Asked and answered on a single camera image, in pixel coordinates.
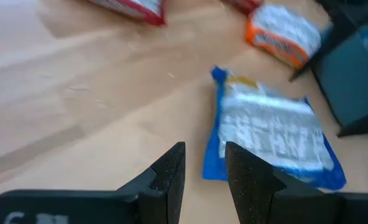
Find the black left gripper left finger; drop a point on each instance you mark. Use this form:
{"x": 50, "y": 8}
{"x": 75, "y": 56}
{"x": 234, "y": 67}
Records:
{"x": 159, "y": 193}

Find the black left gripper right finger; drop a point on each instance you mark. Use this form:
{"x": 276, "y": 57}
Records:
{"x": 252, "y": 193}

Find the orange Maruchan ramen packet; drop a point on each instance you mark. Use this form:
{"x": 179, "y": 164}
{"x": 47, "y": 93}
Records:
{"x": 283, "y": 34}

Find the teal plastic bin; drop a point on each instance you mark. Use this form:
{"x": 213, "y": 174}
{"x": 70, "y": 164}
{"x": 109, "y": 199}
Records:
{"x": 345, "y": 87}

